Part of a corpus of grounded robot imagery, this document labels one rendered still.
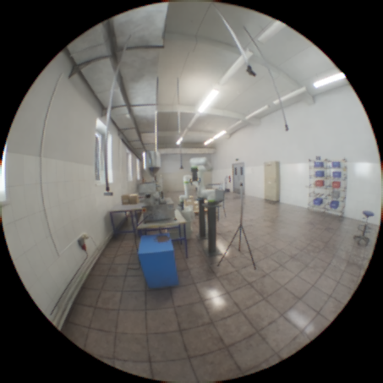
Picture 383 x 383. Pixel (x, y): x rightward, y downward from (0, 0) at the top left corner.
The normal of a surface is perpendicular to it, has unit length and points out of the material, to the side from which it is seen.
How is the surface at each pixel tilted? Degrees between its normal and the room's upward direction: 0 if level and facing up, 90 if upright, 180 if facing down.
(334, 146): 90
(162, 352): 0
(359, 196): 90
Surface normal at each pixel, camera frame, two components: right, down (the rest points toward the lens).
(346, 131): -0.96, 0.09
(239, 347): -0.06, -0.99
